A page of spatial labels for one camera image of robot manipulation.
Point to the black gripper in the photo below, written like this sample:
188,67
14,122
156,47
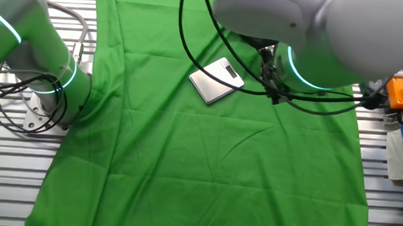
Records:
266,62

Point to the silver digital scale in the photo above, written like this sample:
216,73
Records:
214,82

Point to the green cloth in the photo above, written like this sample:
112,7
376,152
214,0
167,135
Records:
202,162

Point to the orange box red button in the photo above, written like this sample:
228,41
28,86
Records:
397,93

